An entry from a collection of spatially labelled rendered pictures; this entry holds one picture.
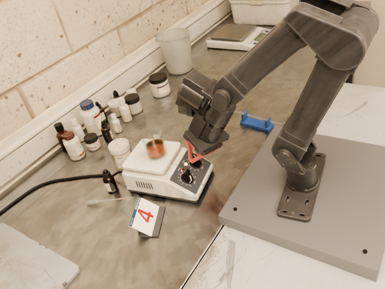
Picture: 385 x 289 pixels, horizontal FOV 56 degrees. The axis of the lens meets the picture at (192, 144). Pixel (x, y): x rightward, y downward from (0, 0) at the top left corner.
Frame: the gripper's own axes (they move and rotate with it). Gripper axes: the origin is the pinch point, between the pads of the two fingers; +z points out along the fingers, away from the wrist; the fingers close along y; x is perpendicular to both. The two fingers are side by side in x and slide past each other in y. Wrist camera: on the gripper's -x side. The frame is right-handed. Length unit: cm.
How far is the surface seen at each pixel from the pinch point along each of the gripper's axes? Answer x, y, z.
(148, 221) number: 5.7, 17.3, 7.1
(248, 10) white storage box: -57, -89, 5
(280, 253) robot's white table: 30.2, 5.7, -6.7
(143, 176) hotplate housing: -3.9, 12.2, 5.0
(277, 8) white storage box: -46, -93, -2
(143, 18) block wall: -67, -36, 9
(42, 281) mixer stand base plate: 2.7, 41.1, 15.2
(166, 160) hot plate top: -3.1, 7.0, 0.6
